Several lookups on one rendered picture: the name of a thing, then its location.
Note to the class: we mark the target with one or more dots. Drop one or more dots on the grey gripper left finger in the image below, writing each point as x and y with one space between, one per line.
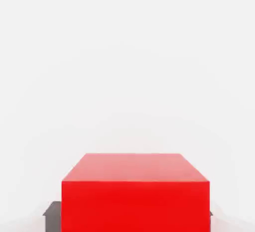
53 218

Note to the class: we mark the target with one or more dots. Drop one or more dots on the small red cube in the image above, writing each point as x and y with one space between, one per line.
135 202

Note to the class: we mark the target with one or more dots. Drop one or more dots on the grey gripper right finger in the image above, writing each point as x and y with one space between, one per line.
211 214

